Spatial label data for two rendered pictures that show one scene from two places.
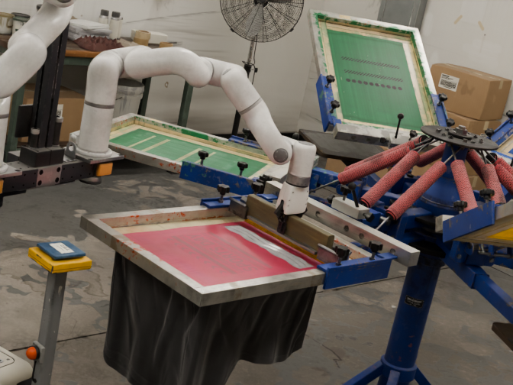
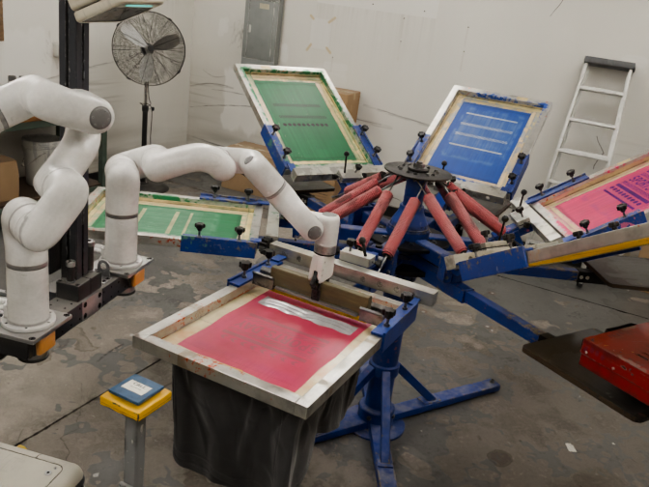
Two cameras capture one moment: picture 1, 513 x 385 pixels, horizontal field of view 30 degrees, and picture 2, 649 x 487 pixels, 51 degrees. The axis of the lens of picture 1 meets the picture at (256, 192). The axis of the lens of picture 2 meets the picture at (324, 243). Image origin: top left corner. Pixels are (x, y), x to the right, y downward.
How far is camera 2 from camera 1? 108 cm
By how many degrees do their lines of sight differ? 18
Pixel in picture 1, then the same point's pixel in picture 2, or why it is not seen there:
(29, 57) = (71, 199)
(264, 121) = (295, 203)
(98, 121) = (126, 233)
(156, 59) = (180, 159)
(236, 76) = (261, 164)
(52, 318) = (137, 457)
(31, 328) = (42, 403)
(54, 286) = (136, 427)
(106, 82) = (129, 191)
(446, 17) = (298, 46)
